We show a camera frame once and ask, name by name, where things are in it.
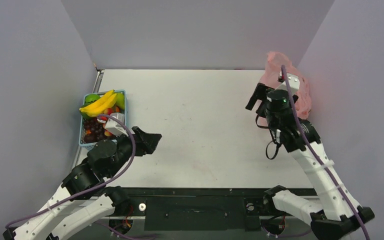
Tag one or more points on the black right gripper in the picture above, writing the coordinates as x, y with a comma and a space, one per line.
261, 99

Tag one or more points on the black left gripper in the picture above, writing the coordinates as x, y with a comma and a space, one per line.
146, 142

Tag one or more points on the pink plastic bag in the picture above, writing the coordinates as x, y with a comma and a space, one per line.
270, 78

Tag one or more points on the yellow fake fruit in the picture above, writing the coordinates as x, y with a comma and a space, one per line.
96, 108

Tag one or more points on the dark green fake lime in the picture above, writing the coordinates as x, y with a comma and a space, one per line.
85, 115

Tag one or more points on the red fake fruit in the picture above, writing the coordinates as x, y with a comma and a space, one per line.
103, 119

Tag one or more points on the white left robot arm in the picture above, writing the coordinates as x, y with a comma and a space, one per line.
84, 196

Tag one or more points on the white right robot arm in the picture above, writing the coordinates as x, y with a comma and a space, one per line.
337, 213

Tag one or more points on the green fake pear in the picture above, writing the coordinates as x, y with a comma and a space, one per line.
120, 101

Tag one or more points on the purple fake grapes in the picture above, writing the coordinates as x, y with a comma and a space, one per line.
93, 131

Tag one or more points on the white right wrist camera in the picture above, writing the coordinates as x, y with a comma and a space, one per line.
293, 80

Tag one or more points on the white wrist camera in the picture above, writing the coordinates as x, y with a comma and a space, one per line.
293, 80
113, 126

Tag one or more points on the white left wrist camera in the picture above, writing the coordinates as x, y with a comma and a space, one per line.
113, 126

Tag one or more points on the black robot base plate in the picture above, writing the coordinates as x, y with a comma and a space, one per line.
195, 209

